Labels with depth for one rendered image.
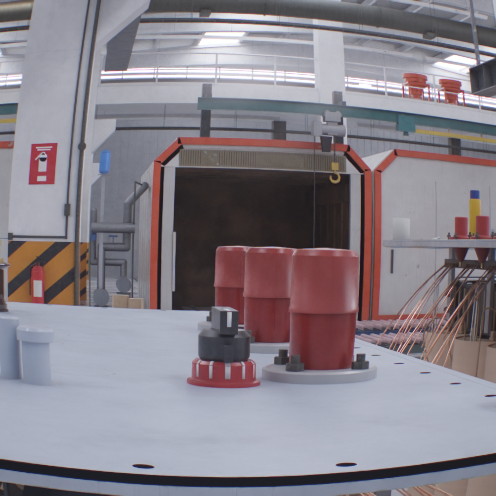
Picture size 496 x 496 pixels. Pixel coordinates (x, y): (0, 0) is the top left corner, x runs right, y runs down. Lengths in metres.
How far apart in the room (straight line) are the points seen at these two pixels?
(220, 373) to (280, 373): 0.08
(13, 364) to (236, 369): 0.23
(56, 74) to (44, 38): 0.53
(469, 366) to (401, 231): 0.94
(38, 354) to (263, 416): 0.23
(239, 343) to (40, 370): 0.21
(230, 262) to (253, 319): 0.33
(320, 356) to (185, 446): 0.41
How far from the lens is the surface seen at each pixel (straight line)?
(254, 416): 0.85
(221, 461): 0.66
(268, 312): 1.41
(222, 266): 1.75
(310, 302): 1.09
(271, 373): 1.09
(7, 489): 1.39
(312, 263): 1.09
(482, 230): 3.78
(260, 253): 1.41
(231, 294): 1.74
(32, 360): 0.96
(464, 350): 4.00
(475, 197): 4.80
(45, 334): 0.96
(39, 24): 11.98
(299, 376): 1.07
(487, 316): 4.10
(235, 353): 1.04
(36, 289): 11.52
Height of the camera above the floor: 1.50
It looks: level
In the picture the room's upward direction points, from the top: 1 degrees clockwise
